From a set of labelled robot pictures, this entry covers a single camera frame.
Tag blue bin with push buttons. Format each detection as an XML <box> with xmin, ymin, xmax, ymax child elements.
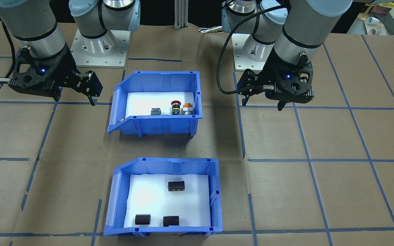
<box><xmin>107</xmin><ymin>70</ymin><xmax>203</xmax><ymax>138</ymax></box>

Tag blue bin with batteries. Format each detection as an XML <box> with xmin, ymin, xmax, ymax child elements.
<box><xmin>103</xmin><ymin>157</ymin><xmax>224</xmax><ymax>237</ymax></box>

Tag yellow red box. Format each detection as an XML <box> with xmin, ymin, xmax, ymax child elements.
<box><xmin>371</xmin><ymin>0</ymin><xmax>394</xmax><ymax>14</ymax></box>

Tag long black cylinder battery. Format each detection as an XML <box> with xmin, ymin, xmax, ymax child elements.
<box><xmin>168</xmin><ymin>181</ymin><xmax>186</xmax><ymax>192</ymax></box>

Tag wooden stand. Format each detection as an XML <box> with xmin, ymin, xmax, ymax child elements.
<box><xmin>357</xmin><ymin>3</ymin><xmax>375</xmax><ymax>22</ymax></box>

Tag black objects in bin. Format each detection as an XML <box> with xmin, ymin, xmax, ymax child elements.
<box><xmin>123</xmin><ymin>174</ymin><xmax>212</xmax><ymax>229</ymax></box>

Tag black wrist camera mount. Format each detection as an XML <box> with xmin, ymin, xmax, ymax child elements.
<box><xmin>263</xmin><ymin>82</ymin><xmax>314</xmax><ymax>104</ymax></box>
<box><xmin>8</xmin><ymin>76</ymin><xmax>64</xmax><ymax>102</ymax></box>

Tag white square base plate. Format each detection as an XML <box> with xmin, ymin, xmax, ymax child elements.
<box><xmin>231</xmin><ymin>32</ymin><xmax>290</xmax><ymax>73</ymax></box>
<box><xmin>70</xmin><ymin>28</ymin><xmax>131</xmax><ymax>69</ymax></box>

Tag aluminium frame post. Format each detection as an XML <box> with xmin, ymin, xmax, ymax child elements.
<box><xmin>174</xmin><ymin>0</ymin><xmax>189</xmax><ymax>30</ymax></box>

